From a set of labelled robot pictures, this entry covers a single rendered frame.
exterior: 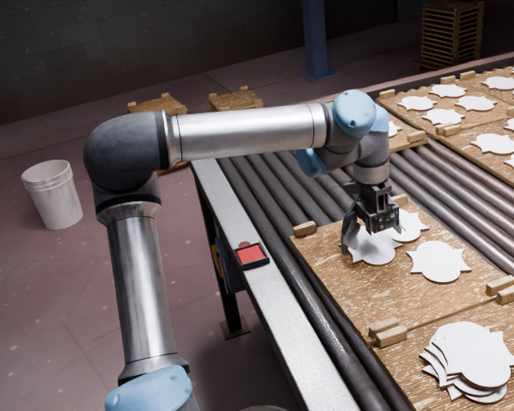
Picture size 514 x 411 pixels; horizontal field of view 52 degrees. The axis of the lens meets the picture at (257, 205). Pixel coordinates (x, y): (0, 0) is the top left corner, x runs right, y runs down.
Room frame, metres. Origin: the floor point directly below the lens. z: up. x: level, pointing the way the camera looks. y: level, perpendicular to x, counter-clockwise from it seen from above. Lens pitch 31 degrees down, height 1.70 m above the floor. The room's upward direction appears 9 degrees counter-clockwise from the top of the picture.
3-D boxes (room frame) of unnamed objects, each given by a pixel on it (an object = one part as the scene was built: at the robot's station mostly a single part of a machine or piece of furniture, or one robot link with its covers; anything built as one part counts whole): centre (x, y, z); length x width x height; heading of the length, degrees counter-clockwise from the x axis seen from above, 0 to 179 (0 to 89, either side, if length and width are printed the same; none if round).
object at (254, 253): (1.07, 0.03, 0.92); 0.06 x 0.06 x 0.01; 12
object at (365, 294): (0.95, -0.29, 0.93); 0.41 x 0.35 x 0.02; 14
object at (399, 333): (0.71, -0.21, 0.95); 0.06 x 0.02 x 0.03; 104
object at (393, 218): (0.97, -0.25, 1.09); 0.09 x 0.08 x 0.12; 14
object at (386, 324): (0.73, -0.20, 0.95); 0.06 x 0.02 x 0.03; 104
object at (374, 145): (0.96, -0.24, 1.25); 0.09 x 0.08 x 0.11; 110
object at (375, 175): (0.97, -0.25, 1.17); 0.08 x 0.08 x 0.05
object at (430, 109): (1.79, -0.74, 0.94); 0.41 x 0.35 x 0.04; 12
